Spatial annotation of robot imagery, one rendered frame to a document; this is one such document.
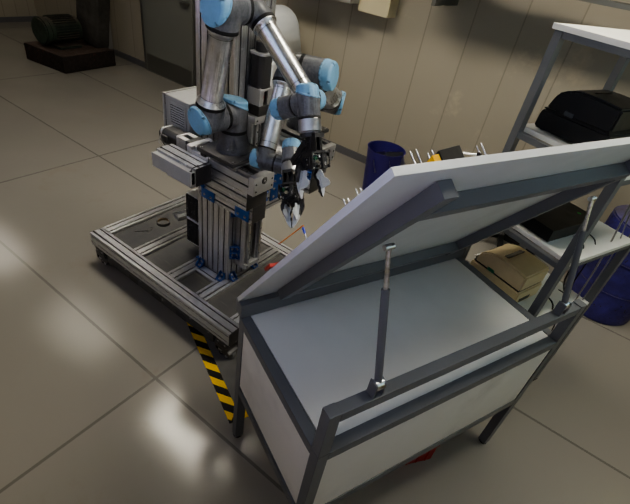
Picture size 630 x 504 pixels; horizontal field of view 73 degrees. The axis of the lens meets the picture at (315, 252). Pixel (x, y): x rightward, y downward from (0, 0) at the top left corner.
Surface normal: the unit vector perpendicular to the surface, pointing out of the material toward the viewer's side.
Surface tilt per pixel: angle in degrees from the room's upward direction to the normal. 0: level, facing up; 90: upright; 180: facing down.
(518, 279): 90
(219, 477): 0
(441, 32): 90
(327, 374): 0
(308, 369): 0
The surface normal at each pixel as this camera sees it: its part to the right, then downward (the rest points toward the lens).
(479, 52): -0.58, 0.41
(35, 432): 0.14, -0.79
